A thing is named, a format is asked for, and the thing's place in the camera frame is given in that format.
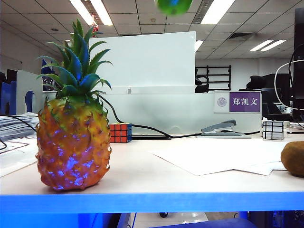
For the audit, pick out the orange plastic pineapple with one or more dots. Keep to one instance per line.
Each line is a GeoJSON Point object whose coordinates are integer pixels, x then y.
{"type": "Point", "coordinates": [73, 147]}

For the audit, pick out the green plastic apple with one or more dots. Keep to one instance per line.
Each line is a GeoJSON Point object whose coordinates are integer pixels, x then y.
{"type": "Point", "coordinates": [174, 6]}

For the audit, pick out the brown kiwi fruit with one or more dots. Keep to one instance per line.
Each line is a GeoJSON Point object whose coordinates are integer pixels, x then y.
{"type": "Point", "coordinates": [294, 159]}

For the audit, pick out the small grey partition clip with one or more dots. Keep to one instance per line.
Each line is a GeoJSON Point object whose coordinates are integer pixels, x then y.
{"type": "Point", "coordinates": [129, 90]}

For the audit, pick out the colourful Rubik's cube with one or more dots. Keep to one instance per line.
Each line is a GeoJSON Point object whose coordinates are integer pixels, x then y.
{"type": "Point", "coordinates": [121, 133]}

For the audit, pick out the frosted glass desk partition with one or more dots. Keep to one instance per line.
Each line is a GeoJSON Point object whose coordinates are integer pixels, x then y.
{"type": "Point", "coordinates": [190, 114]}

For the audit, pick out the white whiteboard panel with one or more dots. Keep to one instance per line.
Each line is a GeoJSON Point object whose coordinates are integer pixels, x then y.
{"type": "Point", "coordinates": [154, 69]}

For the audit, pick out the black office chair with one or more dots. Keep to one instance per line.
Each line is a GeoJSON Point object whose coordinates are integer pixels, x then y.
{"type": "Point", "coordinates": [200, 85]}

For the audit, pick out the grey stapler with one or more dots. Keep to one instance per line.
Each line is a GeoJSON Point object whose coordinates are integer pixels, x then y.
{"type": "Point", "coordinates": [221, 127]}

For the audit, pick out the black shelf rack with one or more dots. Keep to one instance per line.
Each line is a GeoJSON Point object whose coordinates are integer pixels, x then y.
{"type": "Point", "coordinates": [219, 78]}

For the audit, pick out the large white paper sheet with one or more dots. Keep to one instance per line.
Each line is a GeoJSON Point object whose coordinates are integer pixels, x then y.
{"type": "Point", "coordinates": [218, 154]}

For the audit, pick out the purple and white name plate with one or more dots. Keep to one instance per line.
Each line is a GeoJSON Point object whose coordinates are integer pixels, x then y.
{"type": "Point", "coordinates": [244, 102]}

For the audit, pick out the red hanging ornament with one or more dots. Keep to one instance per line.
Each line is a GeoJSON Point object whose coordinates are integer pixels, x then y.
{"type": "Point", "coordinates": [95, 28]}

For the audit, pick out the dark blue patterned poster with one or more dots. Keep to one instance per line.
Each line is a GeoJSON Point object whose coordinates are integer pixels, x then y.
{"type": "Point", "coordinates": [48, 84]}

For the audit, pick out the long ceiling light tube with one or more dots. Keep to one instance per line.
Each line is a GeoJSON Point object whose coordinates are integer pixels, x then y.
{"type": "Point", "coordinates": [82, 10]}
{"type": "Point", "coordinates": [102, 12]}

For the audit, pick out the black high-back chair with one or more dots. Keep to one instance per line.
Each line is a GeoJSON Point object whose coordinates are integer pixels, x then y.
{"type": "Point", "coordinates": [263, 83]}

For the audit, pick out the wide ceiling light panel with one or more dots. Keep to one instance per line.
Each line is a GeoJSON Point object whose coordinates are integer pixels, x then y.
{"type": "Point", "coordinates": [217, 12]}

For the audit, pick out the silver mirror cube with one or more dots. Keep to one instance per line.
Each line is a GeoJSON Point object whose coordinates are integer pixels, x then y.
{"type": "Point", "coordinates": [273, 130]}

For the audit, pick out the small white paper sheet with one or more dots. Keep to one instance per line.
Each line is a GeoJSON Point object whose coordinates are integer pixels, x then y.
{"type": "Point", "coordinates": [263, 169]}

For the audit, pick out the white file divider panel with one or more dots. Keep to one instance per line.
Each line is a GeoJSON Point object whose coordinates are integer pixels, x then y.
{"type": "Point", "coordinates": [28, 80]}

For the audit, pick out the distant ceiling light pair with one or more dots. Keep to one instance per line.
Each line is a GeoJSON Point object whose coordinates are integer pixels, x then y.
{"type": "Point", "coordinates": [268, 45]}

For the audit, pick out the printed paper stack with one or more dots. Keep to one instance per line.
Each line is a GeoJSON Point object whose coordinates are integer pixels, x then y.
{"type": "Point", "coordinates": [14, 147]}

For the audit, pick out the blue file holder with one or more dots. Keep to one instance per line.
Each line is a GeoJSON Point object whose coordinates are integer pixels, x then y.
{"type": "Point", "coordinates": [6, 99]}

